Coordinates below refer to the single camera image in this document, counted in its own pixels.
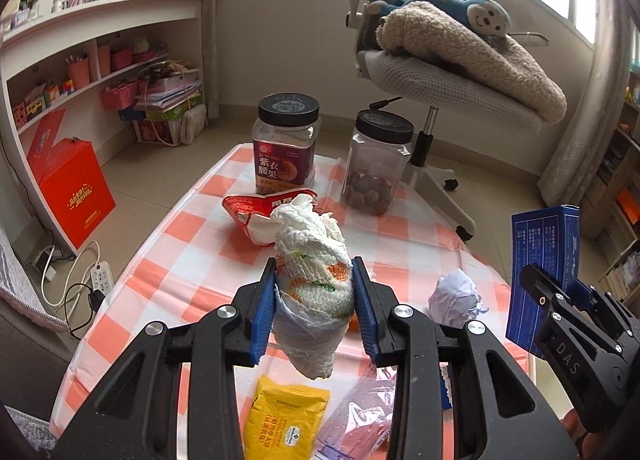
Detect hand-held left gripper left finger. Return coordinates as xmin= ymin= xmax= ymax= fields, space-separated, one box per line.
xmin=50 ymin=257 xmax=279 ymax=460

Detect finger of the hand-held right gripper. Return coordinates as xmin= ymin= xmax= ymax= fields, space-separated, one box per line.
xmin=519 ymin=264 xmax=573 ymax=337
xmin=570 ymin=280 xmax=633 ymax=341

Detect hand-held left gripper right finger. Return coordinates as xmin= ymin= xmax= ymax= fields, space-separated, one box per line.
xmin=351 ymin=256 xmax=581 ymax=460

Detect blue printed cardboard box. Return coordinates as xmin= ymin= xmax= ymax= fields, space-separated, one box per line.
xmin=505 ymin=205 xmax=584 ymax=357

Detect white tissue wad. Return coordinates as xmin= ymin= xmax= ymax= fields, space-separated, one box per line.
xmin=270 ymin=194 xmax=357 ymax=381

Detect person's right hand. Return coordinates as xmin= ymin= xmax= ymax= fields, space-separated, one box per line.
xmin=560 ymin=410 xmax=597 ymax=447

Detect crumpled white paper ball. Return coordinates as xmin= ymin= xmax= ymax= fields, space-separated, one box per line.
xmin=427 ymin=267 xmax=489 ymax=329

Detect orange checked tablecloth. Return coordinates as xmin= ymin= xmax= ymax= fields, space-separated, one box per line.
xmin=50 ymin=142 xmax=532 ymax=460

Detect yellow packet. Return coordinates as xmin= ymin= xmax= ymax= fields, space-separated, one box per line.
xmin=242 ymin=374 xmax=331 ymax=460

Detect wooden bookshelf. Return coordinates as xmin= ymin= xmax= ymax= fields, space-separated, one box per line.
xmin=582 ymin=75 xmax=640 ymax=301

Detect clear plastic bag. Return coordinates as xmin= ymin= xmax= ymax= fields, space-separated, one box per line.
xmin=315 ymin=365 xmax=401 ymax=460

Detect red snack wrapper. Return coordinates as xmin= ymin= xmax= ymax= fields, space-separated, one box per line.
xmin=222 ymin=187 xmax=321 ymax=247

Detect clear jar with brown nuts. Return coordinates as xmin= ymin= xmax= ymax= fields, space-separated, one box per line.
xmin=341 ymin=110 xmax=416 ymax=217

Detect nut jar with purple label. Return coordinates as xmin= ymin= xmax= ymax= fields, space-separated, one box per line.
xmin=251 ymin=94 xmax=321 ymax=198

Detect white power strip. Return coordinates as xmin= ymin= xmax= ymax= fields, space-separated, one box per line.
xmin=92 ymin=261 xmax=114 ymax=294

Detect beige window curtain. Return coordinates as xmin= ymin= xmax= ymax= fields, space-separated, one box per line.
xmin=537 ymin=0 xmax=637 ymax=207

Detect white fuzzy bag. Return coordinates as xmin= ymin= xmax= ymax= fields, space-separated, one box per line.
xmin=180 ymin=104 xmax=208 ymax=146

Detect white charger block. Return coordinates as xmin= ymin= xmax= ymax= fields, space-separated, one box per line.
xmin=34 ymin=249 xmax=57 ymax=282

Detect white office chair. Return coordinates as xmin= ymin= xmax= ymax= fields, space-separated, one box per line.
xmin=345 ymin=0 xmax=551 ymax=242

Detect beige fleece blanket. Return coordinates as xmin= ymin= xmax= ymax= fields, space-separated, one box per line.
xmin=375 ymin=2 xmax=568 ymax=124

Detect red gift box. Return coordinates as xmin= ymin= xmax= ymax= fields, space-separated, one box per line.
xmin=27 ymin=110 xmax=117 ymax=250

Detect grey quilted cushion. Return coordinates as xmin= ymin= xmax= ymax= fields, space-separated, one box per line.
xmin=0 ymin=227 xmax=71 ymax=336

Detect stack of papers and books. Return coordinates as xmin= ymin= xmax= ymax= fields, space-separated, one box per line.
xmin=134 ymin=60 xmax=206 ymax=122

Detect pink mesh basket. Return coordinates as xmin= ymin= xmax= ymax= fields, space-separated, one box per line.
xmin=101 ymin=80 xmax=141 ymax=112

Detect pink pen holder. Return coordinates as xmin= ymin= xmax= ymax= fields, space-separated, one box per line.
xmin=66 ymin=57 xmax=92 ymax=92

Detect blue monkey plush toy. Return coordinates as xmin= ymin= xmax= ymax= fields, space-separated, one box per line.
xmin=367 ymin=0 xmax=512 ymax=37

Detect white shelf unit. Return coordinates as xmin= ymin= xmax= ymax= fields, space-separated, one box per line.
xmin=0 ymin=0 xmax=213 ymax=257

